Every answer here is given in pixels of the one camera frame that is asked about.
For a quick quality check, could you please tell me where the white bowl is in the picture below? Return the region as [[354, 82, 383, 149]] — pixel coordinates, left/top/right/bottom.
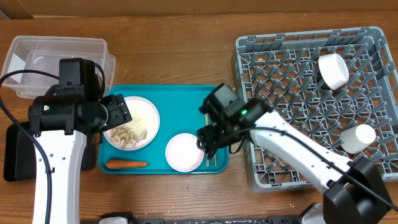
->
[[318, 54, 349, 90]]

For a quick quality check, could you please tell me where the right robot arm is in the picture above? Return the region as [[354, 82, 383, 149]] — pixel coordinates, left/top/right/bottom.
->
[[197, 98, 397, 223]]

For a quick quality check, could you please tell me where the white cup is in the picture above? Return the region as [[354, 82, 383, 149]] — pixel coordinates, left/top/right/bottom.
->
[[340, 124, 376, 154]]

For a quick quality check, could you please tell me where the black tray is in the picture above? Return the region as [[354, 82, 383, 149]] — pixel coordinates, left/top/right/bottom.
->
[[3, 124, 96, 182]]

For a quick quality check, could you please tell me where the teal serving tray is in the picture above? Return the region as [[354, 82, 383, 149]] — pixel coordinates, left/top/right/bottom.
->
[[98, 85, 215, 174]]

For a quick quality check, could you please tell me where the orange carrot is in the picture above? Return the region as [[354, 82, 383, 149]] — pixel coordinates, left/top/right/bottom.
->
[[106, 159, 149, 169]]

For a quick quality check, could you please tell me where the pink plate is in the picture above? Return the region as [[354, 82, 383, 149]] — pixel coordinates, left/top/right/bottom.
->
[[104, 96, 160, 151]]

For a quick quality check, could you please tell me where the gray dish rack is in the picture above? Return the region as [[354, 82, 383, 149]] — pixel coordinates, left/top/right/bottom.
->
[[231, 27, 397, 182]]

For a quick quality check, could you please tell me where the peanut shells pile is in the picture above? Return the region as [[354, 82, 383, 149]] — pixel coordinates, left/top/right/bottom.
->
[[109, 126, 147, 149]]

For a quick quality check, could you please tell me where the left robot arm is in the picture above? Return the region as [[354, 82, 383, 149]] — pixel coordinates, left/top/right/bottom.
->
[[29, 94, 132, 223]]

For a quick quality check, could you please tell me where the pink bowl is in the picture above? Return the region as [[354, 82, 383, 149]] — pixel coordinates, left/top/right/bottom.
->
[[165, 133, 205, 172]]

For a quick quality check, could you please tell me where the clear plastic bin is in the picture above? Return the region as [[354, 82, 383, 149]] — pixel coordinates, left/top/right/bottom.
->
[[1, 35, 116, 99]]

